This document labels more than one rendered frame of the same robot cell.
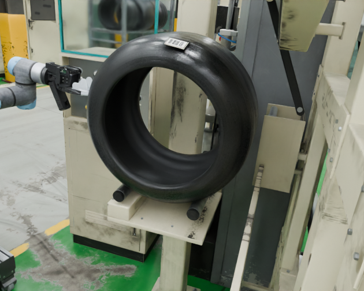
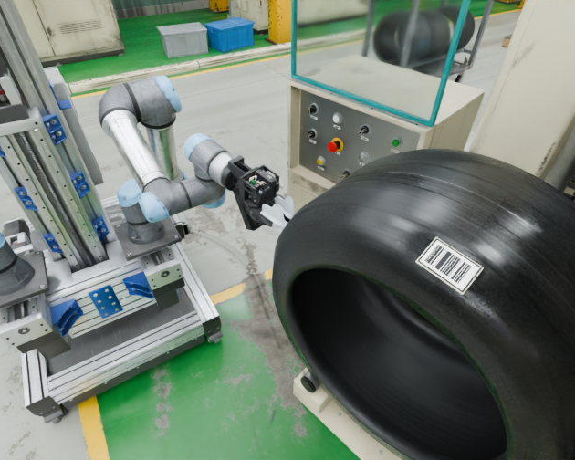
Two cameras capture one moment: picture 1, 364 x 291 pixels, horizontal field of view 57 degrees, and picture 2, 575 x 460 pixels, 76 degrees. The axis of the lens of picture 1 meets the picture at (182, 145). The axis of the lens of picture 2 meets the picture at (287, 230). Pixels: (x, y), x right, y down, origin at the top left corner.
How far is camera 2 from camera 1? 0.70 m
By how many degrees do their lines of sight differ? 31
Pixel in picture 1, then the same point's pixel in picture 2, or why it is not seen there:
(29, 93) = (213, 191)
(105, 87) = (294, 266)
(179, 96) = not seen: hidden behind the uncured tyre
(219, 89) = (532, 405)
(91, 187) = not seen: hidden behind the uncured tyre
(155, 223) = (356, 434)
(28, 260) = (240, 307)
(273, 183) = not seen: outside the picture
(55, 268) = (264, 328)
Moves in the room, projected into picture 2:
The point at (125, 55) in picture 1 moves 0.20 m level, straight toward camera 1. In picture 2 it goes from (331, 235) to (288, 360)
